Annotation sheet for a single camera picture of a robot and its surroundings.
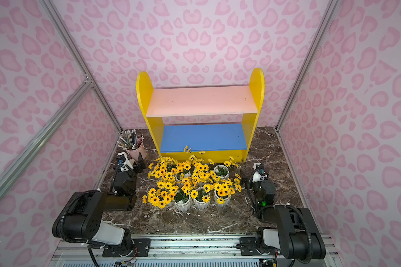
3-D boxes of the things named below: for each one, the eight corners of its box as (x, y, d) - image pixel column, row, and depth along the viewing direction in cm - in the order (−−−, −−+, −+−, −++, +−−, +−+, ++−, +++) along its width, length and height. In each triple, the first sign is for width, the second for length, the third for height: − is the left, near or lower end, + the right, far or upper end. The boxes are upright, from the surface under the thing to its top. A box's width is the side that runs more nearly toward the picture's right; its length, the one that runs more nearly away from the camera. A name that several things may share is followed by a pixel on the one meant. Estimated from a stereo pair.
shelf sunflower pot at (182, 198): (177, 211, 85) (172, 201, 74) (179, 192, 92) (175, 180, 81) (191, 211, 85) (188, 201, 74) (192, 192, 92) (190, 180, 81)
